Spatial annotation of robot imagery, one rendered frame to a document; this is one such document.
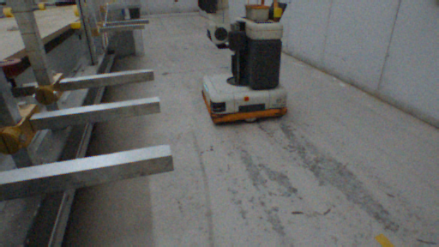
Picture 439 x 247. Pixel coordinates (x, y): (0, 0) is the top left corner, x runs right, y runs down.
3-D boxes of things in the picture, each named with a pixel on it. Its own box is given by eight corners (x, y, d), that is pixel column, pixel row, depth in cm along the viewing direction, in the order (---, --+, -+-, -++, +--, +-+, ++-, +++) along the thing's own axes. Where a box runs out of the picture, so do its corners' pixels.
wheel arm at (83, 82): (153, 79, 85) (152, 67, 83) (154, 82, 82) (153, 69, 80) (15, 97, 74) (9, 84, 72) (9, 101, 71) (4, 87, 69)
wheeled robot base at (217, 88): (262, 90, 278) (264, 68, 266) (288, 117, 224) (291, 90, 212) (201, 96, 266) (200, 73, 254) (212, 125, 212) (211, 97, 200)
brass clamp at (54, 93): (69, 87, 81) (64, 72, 78) (58, 103, 69) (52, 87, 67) (49, 89, 79) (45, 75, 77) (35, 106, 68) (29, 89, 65)
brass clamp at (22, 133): (46, 122, 60) (39, 103, 57) (27, 152, 48) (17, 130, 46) (20, 125, 58) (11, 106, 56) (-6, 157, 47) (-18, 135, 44)
